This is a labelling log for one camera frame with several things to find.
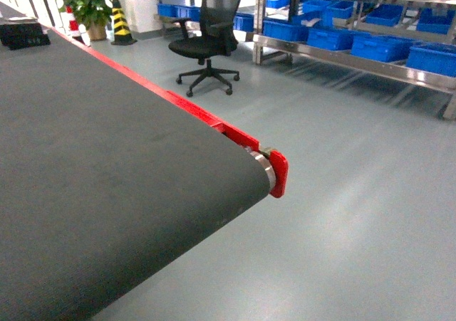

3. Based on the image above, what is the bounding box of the black office chair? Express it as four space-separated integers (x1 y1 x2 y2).
169 0 241 98

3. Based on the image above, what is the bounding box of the yellow black striped cone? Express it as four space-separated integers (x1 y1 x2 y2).
111 0 137 46

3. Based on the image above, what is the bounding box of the green potted plant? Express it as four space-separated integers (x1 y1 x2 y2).
63 0 113 41

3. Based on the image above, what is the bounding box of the black equipment case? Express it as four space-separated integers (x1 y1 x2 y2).
1 18 51 51

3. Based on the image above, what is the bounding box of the red conveyor side rail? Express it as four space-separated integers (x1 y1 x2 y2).
49 27 289 199

